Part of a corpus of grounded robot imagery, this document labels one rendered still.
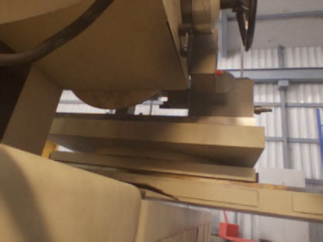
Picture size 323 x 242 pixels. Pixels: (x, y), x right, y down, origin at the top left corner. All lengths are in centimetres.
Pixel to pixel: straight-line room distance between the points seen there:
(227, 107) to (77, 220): 94
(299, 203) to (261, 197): 16
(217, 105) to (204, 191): 43
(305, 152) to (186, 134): 771
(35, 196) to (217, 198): 96
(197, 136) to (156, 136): 20
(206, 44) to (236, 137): 43
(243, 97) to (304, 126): 777
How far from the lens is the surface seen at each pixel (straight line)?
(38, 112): 116
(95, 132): 125
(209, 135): 106
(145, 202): 68
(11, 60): 62
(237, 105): 118
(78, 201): 38
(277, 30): 989
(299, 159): 851
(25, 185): 30
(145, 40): 76
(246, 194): 118
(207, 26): 88
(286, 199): 121
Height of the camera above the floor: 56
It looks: 21 degrees up
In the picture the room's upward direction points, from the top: 9 degrees clockwise
